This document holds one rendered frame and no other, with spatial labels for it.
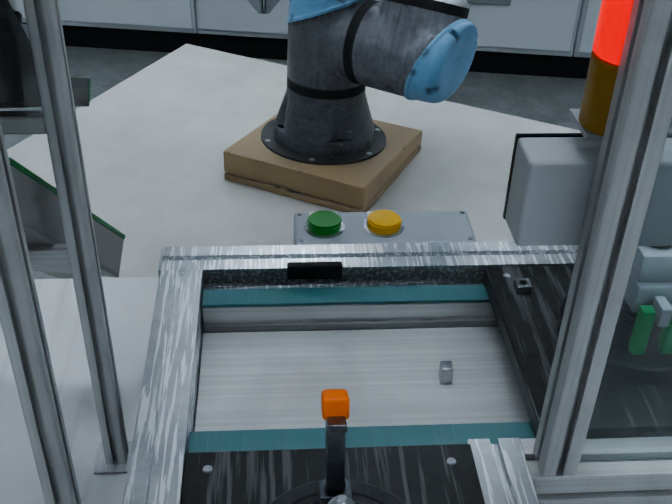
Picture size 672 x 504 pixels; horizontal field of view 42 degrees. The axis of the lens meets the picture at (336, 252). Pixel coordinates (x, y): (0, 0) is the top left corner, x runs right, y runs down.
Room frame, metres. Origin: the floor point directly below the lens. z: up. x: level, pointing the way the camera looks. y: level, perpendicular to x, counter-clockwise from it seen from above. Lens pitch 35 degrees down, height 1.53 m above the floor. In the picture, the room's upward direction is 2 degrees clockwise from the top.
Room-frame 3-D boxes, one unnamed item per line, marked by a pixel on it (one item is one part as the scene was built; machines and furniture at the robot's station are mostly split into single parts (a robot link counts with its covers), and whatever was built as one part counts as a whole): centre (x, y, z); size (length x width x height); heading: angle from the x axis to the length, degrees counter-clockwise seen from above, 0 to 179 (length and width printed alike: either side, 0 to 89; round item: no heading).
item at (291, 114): (1.21, 0.02, 0.95); 0.15 x 0.15 x 0.10
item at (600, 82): (0.55, -0.19, 1.28); 0.05 x 0.05 x 0.05
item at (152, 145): (1.16, 0.04, 0.84); 0.90 x 0.70 x 0.03; 65
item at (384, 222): (0.87, -0.06, 0.96); 0.04 x 0.04 x 0.02
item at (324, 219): (0.86, 0.01, 0.96); 0.04 x 0.04 x 0.02
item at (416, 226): (0.87, -0.06, 0.93); 0.21 x 0.07 x 0.06; 95
